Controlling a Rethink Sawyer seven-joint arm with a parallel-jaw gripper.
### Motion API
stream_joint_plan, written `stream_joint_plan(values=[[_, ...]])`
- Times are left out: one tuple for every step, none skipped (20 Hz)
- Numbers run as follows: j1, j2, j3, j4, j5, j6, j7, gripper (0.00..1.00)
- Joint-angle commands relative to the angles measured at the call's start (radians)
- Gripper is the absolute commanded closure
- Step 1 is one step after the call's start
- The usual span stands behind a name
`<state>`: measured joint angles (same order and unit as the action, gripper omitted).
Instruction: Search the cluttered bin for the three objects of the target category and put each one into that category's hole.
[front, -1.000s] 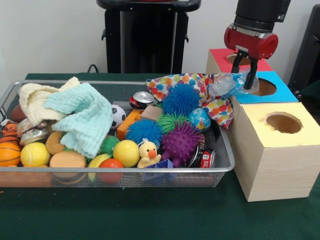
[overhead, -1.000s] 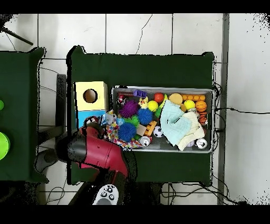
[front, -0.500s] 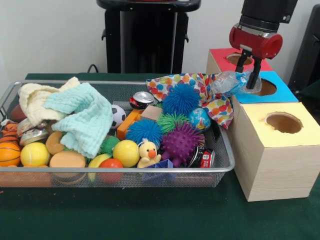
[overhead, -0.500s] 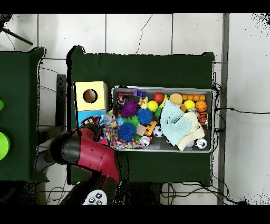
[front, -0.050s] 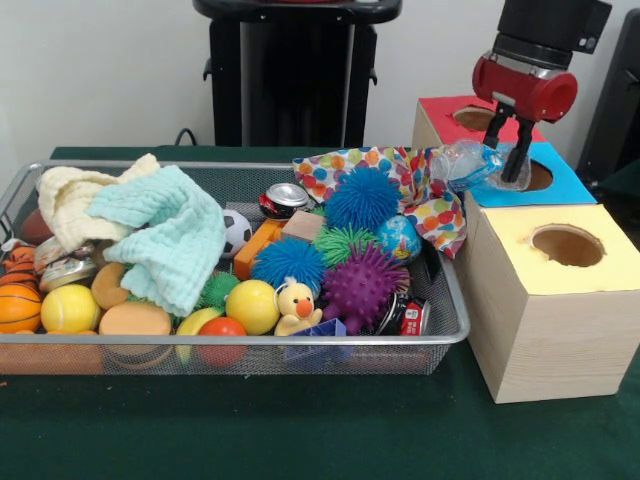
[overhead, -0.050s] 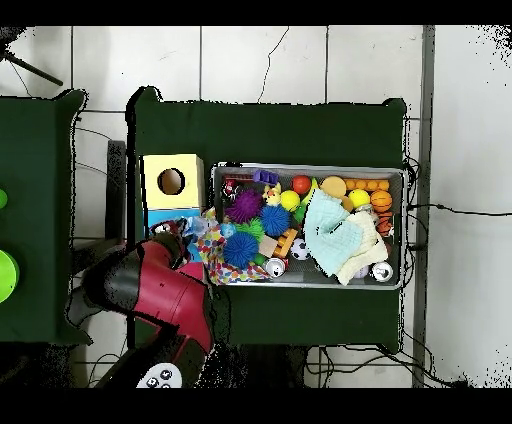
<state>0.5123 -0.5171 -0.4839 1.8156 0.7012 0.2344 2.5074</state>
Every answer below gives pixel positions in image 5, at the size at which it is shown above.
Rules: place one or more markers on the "dark green side table cloth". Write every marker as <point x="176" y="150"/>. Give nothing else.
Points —
<point x="625" y="182"/>

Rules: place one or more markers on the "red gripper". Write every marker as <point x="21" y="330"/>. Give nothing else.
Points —
<point x="525" y="95"/>

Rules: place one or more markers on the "purple spiky toy with eyes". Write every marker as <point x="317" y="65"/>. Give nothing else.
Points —
<point x="365" y="290"/>

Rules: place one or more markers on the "cream yellow cloth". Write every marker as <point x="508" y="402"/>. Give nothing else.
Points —
<point x="65" y="200"/>

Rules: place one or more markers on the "large polka dot cloth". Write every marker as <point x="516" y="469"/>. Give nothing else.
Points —
<point x="435" y="210"/>

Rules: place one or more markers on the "orange toy basketball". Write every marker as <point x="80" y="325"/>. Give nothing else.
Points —
<point x="17" y="307"/>

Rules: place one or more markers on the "black chair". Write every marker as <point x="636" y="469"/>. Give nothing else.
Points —
<point x="620" y="110"/>

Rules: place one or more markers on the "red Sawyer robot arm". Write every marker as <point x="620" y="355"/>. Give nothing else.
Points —
<point x="545" y="25"/>

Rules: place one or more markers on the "shallow clear mesh bin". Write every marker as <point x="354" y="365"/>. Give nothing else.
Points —
<point x="390" y="357"/>

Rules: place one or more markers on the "clear bottle with blue label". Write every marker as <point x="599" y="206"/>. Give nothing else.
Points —
<point x="470" y="167"/>

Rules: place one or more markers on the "large blue fuzzy spiky ball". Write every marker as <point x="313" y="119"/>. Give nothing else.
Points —
<point x="362" y="200"/>

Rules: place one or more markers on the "wooden box with three holes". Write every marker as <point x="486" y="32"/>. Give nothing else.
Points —
<point x="560" y="345"/>

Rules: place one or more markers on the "black white soccer ball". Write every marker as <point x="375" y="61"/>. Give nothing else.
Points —
<point x="237" y="232"/>

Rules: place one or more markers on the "mint green muslin cloth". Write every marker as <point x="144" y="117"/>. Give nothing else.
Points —
<point x="170" y="235"/>

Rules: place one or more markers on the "yellow plush duck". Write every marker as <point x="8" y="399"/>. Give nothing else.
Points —
<point x="297" y="310"/>

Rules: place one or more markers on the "yellow ball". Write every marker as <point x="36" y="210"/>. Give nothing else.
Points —
<point x="69" y="307"/>

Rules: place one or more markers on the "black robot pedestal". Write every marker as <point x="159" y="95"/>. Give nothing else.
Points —
<point x="295" y="75"/>

